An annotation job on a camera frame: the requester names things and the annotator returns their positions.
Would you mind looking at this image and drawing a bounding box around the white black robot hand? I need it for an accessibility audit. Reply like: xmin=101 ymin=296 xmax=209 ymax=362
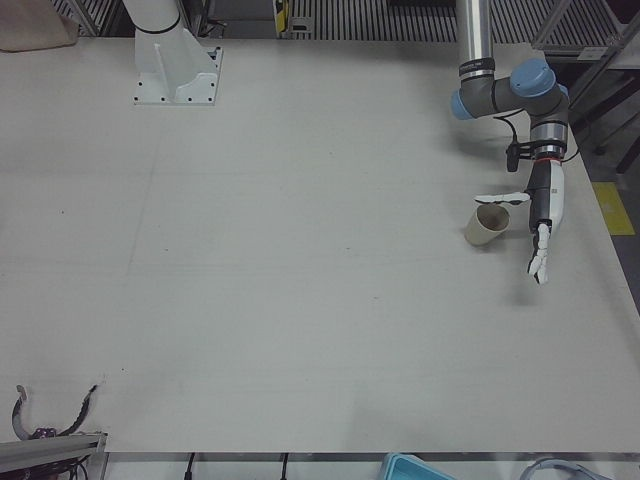
xmin=473 ymin=159 xmax=568 ymax=287

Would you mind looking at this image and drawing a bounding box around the beige paper cup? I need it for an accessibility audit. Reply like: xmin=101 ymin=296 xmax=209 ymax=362
xmin=463 ymin=205 xmax=511 ymax=249

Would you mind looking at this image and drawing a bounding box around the pale curved tube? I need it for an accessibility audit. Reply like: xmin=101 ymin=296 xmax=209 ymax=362
xmin=517 ymin=455 xmax=599 ymax=480

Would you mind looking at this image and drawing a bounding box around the light blue plastic bin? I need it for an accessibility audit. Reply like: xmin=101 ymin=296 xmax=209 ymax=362
xmin=379 ymin=452 xmax=469 ymax=480

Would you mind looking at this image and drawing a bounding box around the beige curtain cloth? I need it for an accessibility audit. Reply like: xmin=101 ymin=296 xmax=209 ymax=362
xmin=0 ymin=0 xmax=79 ymax=53

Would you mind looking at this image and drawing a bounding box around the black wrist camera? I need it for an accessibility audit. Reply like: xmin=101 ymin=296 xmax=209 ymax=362
xmin=504 ymin=142 xmax=534 ymax=172

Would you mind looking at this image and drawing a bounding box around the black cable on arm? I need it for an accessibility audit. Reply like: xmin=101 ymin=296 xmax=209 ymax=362
xmin=492 ymin=114 xmax=581 ymax=164

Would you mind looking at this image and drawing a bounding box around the aluminium frame rack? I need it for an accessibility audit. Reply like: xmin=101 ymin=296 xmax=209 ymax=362
xmin=530 ymin=0 xmax=640 ymax=174

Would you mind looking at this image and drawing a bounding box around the yellow black upright post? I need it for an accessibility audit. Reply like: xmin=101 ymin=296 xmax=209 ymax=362
xmin=272 ymin=0 xmax=291 ymax=39

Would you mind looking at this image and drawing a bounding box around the metal claw bracket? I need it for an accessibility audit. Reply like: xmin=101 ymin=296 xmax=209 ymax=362
xmin=10 ymin=383 xmax=99 ymax=441

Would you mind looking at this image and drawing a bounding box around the aluminium profile post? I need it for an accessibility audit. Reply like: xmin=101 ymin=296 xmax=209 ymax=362
xmin=0 ymin=432 xmax=109 ymax=480

